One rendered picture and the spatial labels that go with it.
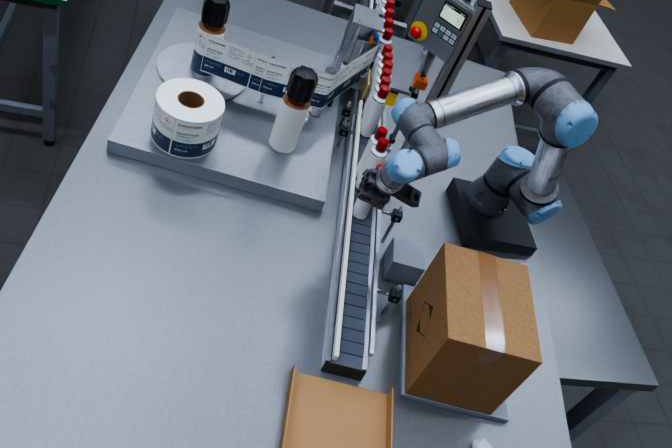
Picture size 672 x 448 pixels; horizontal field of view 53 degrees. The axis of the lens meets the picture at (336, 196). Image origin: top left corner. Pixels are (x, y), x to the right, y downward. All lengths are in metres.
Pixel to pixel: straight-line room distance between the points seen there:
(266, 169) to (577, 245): 1.14
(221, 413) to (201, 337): 0.20
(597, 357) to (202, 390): 1.20
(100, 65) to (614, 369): 2.83
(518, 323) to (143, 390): 0.90
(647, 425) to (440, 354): 1.93
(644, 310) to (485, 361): 2.32
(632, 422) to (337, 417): 1.94
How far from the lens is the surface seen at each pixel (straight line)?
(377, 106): 2.27
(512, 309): 1.73
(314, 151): 2.22
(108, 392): 1.65
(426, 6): 2.09
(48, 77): 3.05
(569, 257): 2.46
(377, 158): 2.05
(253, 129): 2.22
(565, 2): 3.72
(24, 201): 3.08
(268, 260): 1.92
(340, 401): 1.74
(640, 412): 3.47
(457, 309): 1.65
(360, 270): 1.93
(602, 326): 2.33
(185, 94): 2.07
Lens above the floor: 2.30
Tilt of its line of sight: 43 degrees down
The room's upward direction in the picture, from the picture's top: 24 degrees clockwise
